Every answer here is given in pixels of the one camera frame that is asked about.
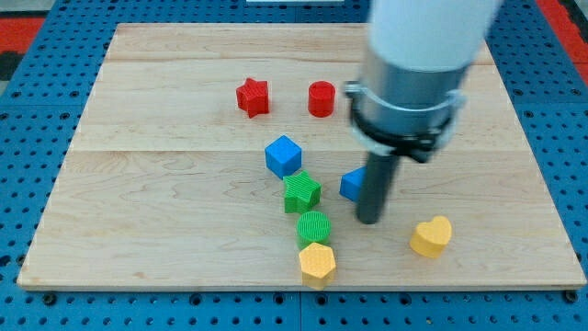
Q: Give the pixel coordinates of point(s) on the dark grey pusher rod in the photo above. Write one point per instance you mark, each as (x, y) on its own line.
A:
(379, 174)

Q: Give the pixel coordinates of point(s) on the light wooden board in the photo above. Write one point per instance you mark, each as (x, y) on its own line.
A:
(165, 186)

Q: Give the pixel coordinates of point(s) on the red cylinder block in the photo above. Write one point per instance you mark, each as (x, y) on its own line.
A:
(321, 96)

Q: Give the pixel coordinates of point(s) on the blue cube block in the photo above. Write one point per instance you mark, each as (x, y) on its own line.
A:
(283, 157)

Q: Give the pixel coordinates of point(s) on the red star block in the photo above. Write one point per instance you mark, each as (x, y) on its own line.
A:
(253, 97)

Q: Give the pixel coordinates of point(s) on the green cylinder block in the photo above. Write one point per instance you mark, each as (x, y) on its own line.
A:
(313, 227)

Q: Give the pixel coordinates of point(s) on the yellow hexagon block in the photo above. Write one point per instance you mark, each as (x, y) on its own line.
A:
(317, 266)

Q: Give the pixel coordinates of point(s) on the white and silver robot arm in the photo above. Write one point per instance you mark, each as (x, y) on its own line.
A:
(406, 100)

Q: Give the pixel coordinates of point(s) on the blue triangle block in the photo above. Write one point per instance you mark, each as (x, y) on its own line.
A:
(351, 182)

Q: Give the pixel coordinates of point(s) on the green star block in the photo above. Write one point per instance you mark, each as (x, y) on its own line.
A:
(301, 192)

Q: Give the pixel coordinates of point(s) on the yellow heart block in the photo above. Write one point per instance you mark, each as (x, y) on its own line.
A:
(430, 239)

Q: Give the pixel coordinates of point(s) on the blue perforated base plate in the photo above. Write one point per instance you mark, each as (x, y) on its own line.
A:
(45, 98)

